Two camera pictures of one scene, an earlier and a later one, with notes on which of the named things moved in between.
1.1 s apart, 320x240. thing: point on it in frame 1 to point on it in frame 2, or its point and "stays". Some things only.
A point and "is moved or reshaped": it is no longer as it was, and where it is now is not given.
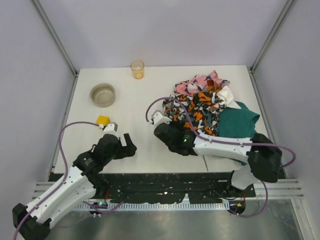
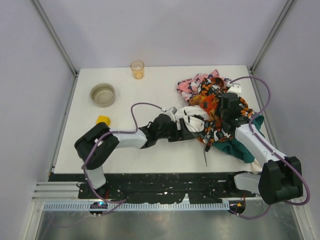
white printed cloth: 225,93 is moved or reshaped
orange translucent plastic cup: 137,67 stays
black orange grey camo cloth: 204,112 to 210,133
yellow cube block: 103,120 stays
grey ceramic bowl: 103,95 stays
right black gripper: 163,133 to 225,116
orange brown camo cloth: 212,87 to 209,103
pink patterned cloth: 197,83 stays
